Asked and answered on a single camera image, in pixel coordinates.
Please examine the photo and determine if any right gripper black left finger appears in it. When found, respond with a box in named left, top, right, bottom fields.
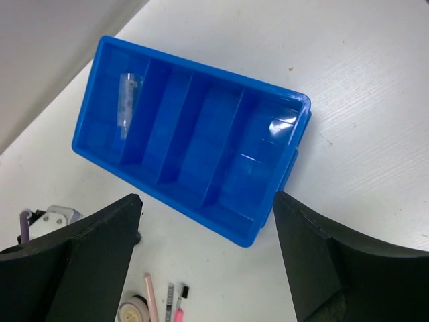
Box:
left=1, top=194, right=143, bottom=321

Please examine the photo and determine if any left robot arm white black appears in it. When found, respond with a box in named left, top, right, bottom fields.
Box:
left=17, top=205, right=84, bottom=244

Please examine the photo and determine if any round powder jar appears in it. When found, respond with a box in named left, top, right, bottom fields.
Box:
left=117, top=295, right=150, bottom=322

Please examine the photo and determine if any blue plastic organizer tray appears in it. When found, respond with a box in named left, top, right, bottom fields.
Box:
left=72, top=36, right=311, bottom=247

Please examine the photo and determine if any grey eyeliner pencil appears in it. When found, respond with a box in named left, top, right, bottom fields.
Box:
left=164, top=282, right=175, bottom=322

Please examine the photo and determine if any clear tube with blue inside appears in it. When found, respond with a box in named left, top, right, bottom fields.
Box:
left=117, top=73, right=143, bottom=140

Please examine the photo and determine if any pink brow brush pen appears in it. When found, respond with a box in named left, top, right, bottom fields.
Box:
left=173, top=283, right=190, bottom=322

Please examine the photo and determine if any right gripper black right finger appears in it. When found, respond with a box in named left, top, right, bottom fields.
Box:
left=273, top=191, right=428, bottom=321

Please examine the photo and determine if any pink pencil stick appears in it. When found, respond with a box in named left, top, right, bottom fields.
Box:
left=144, top=273, right=159, bottom=322

